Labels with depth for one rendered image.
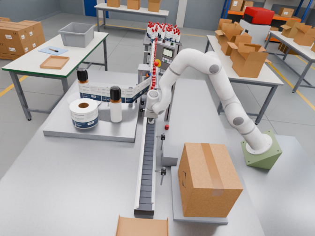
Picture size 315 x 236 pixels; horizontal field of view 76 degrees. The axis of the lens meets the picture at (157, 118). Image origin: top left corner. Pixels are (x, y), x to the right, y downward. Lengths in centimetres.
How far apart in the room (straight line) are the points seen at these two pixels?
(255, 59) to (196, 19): 632
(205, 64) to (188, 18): 800
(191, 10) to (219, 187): 844
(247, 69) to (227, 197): 227
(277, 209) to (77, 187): 120
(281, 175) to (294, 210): 26
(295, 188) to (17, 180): 174
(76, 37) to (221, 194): 297
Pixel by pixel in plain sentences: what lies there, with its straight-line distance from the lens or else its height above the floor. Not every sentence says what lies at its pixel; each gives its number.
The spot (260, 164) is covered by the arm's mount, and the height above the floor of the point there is 86.
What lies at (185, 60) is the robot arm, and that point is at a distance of 123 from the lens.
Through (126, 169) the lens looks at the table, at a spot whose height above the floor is 83.
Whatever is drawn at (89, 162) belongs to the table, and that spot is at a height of 83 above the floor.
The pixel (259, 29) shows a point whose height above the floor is 74.
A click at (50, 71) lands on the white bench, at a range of 275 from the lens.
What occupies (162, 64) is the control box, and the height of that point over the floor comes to 133.
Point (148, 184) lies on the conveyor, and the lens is 126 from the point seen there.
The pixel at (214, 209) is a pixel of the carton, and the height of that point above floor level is 93.
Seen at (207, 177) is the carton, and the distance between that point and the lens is 105.
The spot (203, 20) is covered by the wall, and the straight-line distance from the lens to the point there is 924.
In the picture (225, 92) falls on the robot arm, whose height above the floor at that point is 133.
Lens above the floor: 191
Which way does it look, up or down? 37 degrees down
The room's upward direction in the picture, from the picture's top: 7 degrees clockwise
